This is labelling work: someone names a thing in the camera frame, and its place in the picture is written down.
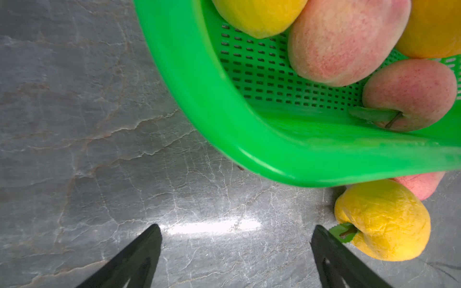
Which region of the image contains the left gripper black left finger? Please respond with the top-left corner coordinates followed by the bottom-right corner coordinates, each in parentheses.
top-left (78, 224), bottom-right (162, 288)

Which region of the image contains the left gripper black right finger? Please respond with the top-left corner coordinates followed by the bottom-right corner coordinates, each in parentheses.
top-left (310, 225), bottom-right (391, 288)

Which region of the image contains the yellow peach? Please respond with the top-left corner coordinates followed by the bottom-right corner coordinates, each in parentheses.
top-left (330, 180), bottom-right (431, 262)
top-left (212, 0), bottom-right (307, 39)
top-left (396, 0), bottom-right (461, 58)

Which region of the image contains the pink peach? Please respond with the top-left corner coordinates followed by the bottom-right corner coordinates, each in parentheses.
top-left (392, 172), bottom-right (445, 201)
top-left (348, 59), bottom-right (457, 132)
top-left (288, 0), bottom-right (411, 87)

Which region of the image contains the green plastic perforated basket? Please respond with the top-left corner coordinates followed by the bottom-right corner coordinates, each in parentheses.
top-left (134, 1), bottom-right (461, 187)

